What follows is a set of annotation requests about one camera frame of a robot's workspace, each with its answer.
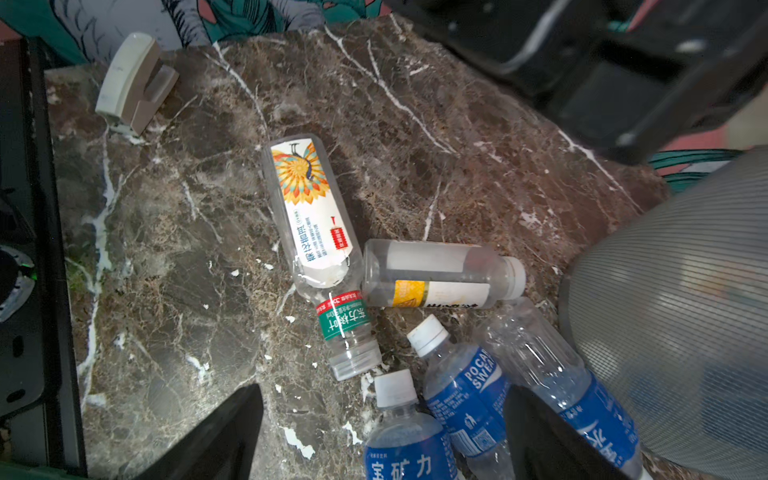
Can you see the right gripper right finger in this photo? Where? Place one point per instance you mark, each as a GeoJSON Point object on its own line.
{"type": "Point", "coordinates": [543, 446]}

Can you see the bottle with sunflower label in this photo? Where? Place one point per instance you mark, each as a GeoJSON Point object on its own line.
{"type": "Point", "coordinates": [321, 248]}

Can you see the blue label bottle white cap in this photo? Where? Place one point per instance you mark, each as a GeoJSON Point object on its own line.
{"type": "Point", "coordinates": [406, 444]}

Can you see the blue label bottle near bin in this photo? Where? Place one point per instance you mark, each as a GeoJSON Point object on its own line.
{"type": "Point", "coordinates": [535, 355]}

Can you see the translucent green waste bin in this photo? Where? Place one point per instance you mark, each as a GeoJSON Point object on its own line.
{"type": "Point", "coordinates": [670, 312]}

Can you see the Pocari Sweat blue label bottle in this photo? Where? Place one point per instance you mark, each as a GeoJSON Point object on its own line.
{"type": "Point", "coordinates": [465, 389]}

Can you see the beige plastic block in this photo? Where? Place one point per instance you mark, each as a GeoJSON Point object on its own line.
{"type": "Point", "coordinates": [135, 86]}

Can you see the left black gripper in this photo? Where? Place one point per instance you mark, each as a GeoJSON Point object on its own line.
{"type": "Point", "coordinates": [686, 67]}

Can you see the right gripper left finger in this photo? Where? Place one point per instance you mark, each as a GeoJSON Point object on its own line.
{"type": "Point", "coordinates": [222, 446]}

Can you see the clear bottle yellow white label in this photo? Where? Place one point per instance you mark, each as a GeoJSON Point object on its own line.
{"type": "Point", "coordinates": [412, 274]}

